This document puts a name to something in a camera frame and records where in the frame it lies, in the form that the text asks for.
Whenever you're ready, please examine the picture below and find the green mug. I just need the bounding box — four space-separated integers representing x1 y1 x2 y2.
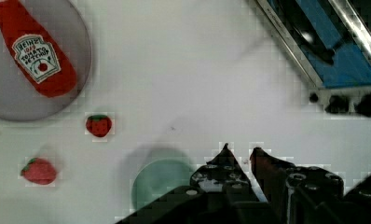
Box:
131 159 194 210

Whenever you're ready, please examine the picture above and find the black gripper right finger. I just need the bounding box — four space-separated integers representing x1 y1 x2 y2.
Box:
250 147 345 224

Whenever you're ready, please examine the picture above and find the light red plush strawberry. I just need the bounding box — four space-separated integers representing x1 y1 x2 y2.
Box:
20 158 57 185

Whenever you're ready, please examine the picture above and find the dark red plush strawberry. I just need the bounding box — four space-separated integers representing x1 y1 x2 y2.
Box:
85 115 113 137

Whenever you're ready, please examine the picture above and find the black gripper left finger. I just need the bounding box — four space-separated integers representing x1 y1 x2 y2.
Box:
189 143 257 224

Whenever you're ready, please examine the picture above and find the grey round plate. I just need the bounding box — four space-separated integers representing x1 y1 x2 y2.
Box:
0 0 92 122

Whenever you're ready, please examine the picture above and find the silver black toaster oven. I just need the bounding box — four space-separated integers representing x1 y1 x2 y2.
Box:
255 0 371 118

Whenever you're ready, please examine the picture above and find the red plush ketchup bottle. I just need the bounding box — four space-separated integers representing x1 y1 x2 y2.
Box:
0 0 77 98

